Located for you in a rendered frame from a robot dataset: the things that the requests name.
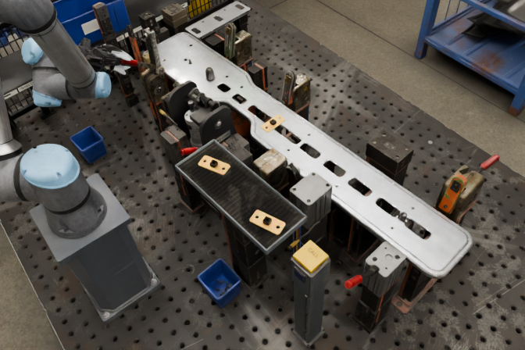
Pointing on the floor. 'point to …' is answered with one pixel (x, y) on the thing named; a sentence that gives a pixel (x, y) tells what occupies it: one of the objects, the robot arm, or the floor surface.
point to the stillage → (480, 30)
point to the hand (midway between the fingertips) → (126, 61)
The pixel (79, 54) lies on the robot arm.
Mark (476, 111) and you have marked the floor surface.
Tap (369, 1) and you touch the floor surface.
